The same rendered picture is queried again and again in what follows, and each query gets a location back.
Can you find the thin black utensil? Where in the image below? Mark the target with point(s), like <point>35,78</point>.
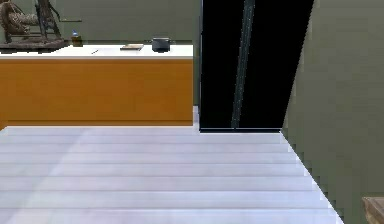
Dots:
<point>95,51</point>

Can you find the brown wooden furniture corner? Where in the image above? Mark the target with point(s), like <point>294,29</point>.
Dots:
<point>375,210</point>

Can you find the orange kitchen counter white top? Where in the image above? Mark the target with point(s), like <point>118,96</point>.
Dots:
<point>96,90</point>

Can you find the dark grey pot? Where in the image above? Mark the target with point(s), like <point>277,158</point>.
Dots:
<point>161,44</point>

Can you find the dark brown sculpture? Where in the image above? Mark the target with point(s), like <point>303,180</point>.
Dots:
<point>23,25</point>

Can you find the black fridge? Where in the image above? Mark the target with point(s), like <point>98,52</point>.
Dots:
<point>220,66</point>

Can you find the brown flat book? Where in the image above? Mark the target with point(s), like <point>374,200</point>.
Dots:
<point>132,47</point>

